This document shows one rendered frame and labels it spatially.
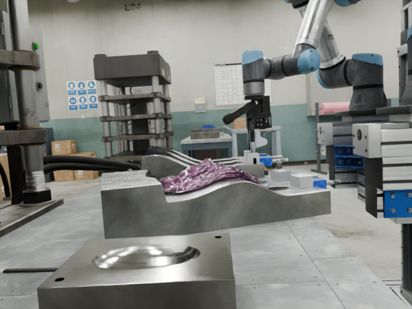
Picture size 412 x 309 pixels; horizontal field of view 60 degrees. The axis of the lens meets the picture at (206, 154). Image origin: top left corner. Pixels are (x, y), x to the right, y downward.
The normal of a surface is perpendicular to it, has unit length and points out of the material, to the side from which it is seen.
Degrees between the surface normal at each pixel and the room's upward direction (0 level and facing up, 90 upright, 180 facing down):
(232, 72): 90
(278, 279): 0
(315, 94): 90
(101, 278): 0
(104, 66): 90
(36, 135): 90
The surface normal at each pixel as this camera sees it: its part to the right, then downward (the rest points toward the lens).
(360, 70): -0.77, 0.11
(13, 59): 0.78, 0.00
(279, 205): 0.27, 0.07
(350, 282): -0.06, -0.99
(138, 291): -0.03, 0.09
